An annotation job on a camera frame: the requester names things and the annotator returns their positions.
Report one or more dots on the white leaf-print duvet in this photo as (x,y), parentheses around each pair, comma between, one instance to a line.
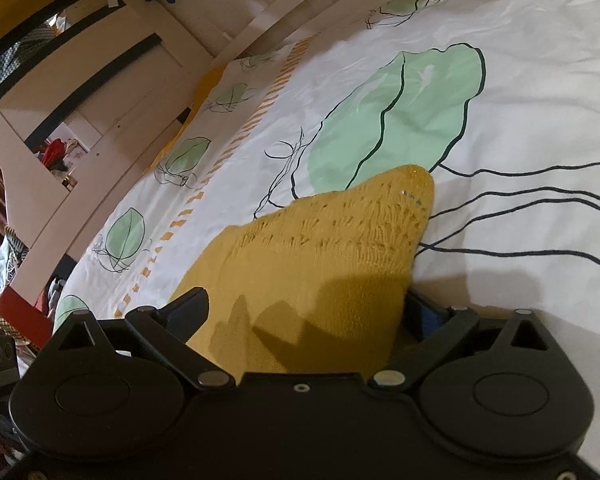
(499,100)

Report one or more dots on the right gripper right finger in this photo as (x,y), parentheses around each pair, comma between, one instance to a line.
(428,334)

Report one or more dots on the colourful clutter beyond bed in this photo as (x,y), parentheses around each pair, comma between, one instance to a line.
(60,158)

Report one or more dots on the orange bed sheet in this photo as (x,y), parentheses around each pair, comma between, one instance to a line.
(202,91)

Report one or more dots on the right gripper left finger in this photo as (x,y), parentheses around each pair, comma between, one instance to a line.
(164,333)

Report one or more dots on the mustard yellow knit sweater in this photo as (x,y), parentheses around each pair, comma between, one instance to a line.
(317,287)

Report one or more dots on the beige wooden bed frame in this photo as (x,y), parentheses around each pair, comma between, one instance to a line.
(115,82)

